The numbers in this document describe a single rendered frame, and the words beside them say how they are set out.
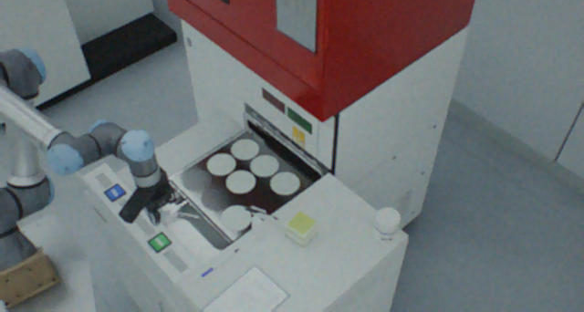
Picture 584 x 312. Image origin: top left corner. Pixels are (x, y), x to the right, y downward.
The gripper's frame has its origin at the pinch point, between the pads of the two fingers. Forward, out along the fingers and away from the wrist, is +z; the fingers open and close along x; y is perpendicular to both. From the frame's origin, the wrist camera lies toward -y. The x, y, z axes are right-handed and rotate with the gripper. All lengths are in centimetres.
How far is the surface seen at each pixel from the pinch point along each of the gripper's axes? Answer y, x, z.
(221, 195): 27.7, 5.8, 16.0
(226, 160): 39.0, 17.0, 16.0
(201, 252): 9.7, -6.3, 17.9
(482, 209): 158, -34, 106
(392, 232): 51, -48, 3
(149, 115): 71, 144, 106
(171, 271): -3.2, -10.3, 9.9
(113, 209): -3.7, 21.0, 9.8
